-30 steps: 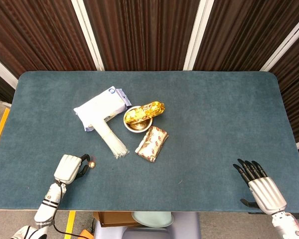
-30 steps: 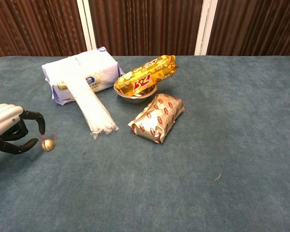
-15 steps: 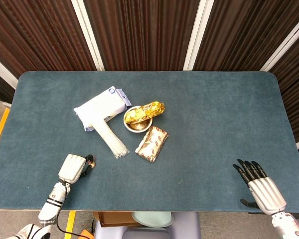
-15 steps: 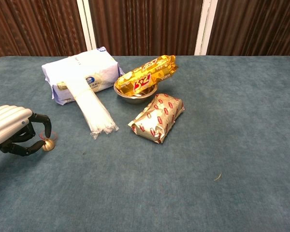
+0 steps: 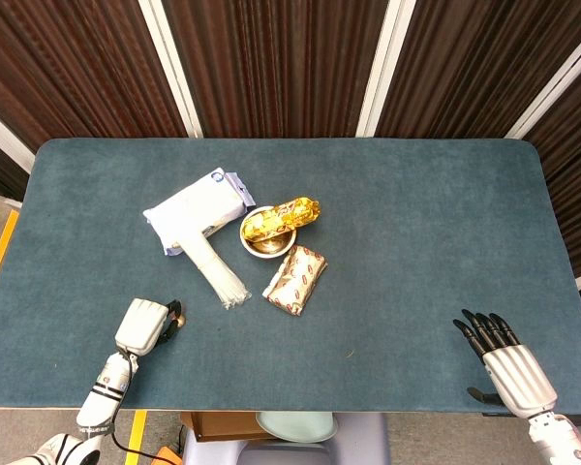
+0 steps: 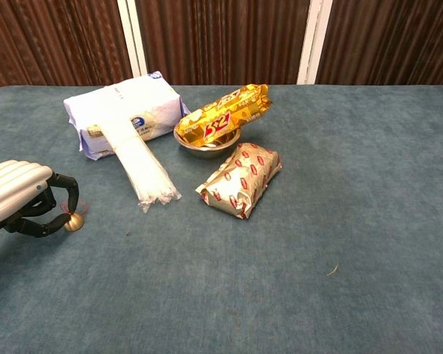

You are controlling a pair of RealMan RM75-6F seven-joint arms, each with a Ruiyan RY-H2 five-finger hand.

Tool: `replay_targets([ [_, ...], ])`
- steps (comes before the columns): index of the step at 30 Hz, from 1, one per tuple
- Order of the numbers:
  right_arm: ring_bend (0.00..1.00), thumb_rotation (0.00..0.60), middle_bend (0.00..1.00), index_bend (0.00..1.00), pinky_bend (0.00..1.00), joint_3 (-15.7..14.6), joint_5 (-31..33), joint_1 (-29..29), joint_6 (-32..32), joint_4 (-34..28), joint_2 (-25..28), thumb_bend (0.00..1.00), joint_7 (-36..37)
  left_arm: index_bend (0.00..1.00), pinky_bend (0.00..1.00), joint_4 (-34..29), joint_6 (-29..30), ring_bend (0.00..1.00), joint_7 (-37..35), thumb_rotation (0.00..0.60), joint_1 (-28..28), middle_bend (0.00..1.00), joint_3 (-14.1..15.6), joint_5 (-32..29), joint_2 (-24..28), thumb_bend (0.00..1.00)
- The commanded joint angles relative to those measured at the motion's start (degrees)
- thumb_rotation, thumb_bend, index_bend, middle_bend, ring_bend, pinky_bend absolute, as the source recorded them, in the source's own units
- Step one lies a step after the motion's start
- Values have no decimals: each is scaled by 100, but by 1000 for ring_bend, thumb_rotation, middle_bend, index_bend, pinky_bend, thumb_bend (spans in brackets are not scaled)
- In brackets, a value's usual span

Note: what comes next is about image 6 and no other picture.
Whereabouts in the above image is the red white snack packet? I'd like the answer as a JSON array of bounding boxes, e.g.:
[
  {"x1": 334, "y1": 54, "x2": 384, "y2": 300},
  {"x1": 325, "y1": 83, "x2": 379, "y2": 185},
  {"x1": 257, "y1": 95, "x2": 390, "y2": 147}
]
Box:
[{"x1": 195, "y1": 142, "x2": 282, "y2": 220}]

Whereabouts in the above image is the bundle of white plastic straws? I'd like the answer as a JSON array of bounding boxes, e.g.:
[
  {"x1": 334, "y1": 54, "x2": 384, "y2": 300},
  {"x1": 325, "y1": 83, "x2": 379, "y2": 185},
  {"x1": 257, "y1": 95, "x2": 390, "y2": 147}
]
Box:
[{"x1": 97, "y1": 119, "x2": 182, "y2": 214}]

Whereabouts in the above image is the white lavender tissue pack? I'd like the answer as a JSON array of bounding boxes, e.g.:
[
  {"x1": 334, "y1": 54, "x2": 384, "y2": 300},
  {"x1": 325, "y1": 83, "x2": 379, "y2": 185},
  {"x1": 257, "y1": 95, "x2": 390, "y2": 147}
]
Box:
[{"x1": 63, "y1": 70, "x2": 191, "y2": 162}]

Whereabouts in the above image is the blue felt table mat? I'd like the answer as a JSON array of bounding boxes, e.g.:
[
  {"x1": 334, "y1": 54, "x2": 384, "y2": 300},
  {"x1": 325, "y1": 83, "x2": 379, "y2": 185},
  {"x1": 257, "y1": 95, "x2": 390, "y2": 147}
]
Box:
[{"x1": 0, "y1": 85, "x2": 443, "y2": 354}]

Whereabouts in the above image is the brown ribbed partition panel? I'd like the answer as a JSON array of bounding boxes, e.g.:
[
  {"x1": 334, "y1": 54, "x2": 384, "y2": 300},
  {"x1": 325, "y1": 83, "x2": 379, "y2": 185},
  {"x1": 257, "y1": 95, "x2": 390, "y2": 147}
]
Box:
[
  {"x1": 315, "y1": 0, "x2": 443, "y2": 86},
  {"x1": 134, "y1": 0, "x2": 312, "y2": 86},
  {"x1": 0, "y1": 0, "x2": 134, "y2": 94}
]

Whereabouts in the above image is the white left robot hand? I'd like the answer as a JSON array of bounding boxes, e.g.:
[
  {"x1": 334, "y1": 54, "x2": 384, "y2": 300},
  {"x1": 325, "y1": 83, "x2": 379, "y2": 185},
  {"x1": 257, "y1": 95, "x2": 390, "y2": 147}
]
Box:
[{"x1": 0, "y1": 159, "x2": 80, "y2": 237}]

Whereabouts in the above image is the white partition post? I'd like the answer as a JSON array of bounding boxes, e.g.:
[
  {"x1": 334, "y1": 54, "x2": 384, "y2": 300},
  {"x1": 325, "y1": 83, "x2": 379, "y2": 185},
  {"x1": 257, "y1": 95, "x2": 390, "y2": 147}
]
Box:
[
  {"x1": 296, "y1": 0, "x2": 334, "y2": 86},
  {"x1": 117, "y1": 0, "x2": 149, "y2": 79}
]

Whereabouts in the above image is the small metal bowl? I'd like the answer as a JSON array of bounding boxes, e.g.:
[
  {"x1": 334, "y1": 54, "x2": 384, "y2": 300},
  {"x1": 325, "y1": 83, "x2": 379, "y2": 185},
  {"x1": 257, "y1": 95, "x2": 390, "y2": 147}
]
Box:
[{"x1": 174, "y1": 123, "x2": 241, "y2": 159}]

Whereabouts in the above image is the small yellow-red round object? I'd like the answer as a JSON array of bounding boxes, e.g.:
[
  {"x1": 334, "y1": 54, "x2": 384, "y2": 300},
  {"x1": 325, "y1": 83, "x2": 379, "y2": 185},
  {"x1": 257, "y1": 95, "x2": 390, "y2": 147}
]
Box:
[{"x1": 60, "y1": 200, "x2": 91, "y2": 233}]

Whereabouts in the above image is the golden cracker pack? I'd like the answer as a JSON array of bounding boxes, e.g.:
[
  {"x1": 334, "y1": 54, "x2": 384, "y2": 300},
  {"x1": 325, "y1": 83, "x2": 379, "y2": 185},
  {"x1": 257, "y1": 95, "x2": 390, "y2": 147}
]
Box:
[{"x1": 178, "y1": 83, "x2": 273, "y2": 145}]

